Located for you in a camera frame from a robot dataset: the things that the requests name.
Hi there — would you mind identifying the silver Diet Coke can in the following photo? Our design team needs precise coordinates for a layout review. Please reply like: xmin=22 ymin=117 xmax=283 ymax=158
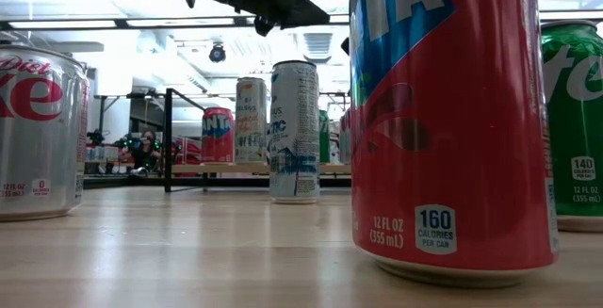
xmin=0 ymin=43 xmax=90 ymax=223
xmin=338 ymin=108 xmax=352 ymax=166

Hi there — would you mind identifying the green Sprite can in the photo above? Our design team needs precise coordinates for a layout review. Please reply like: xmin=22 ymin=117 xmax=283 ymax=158
xmin=539 ymin=19 xmax=603 ymax=234
xmin=318 ymin=108 xmax=331 ymax=165

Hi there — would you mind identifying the white Celsius can blue palm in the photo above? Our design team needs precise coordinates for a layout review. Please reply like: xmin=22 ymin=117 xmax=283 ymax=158
xmin=269 ymin=59 xmax=321 ymax=205

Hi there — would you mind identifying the white Celsius can peach print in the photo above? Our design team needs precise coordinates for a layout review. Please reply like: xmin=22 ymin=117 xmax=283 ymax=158
xmin=234 ymin=76 xmax=269 ymax=166

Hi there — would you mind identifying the orange Fanta can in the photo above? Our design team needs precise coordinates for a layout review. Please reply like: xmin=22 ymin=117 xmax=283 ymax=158
xmin=201 ymin=106 xmax=236 ymax=166
xmin=349 ymin=0 xmax=561 ymax=290

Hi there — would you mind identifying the ceiling air vent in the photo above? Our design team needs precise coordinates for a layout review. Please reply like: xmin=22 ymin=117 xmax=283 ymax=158
xmin=303 ymin=32 xmax=334 ymax=62

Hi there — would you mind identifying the thin black background stand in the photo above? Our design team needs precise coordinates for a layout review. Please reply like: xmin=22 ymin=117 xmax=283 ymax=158
xmin=319 ymin=91 xmax=350 ymax=111

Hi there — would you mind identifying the black ceiling spotlight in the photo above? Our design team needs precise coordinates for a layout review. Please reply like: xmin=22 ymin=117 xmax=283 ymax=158
xmin=209 ymin=43 xmax=227 ymax=64

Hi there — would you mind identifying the red storage bin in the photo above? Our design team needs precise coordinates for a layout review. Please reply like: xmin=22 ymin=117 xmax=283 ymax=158
xmin=170 ymin=136 xmax=204 ymax=166

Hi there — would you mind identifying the black metal shelf leg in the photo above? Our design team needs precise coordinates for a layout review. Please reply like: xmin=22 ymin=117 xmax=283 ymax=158
xmin=162 ymin=87 xmax=207 ymax=194

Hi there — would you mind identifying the person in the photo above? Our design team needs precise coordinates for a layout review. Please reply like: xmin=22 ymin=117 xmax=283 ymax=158
xmin=134 ymin=129 xmax=161 ymax=171

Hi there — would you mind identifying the black overhead frame bar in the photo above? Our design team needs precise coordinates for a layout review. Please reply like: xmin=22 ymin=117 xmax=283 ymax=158
xmin=0 ymin=9 xmax=603 ymax=30

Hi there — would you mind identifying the black metal table frame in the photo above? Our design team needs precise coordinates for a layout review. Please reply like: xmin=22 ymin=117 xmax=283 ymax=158
xmin=82 ymin=171 xmax=352 ymax=190

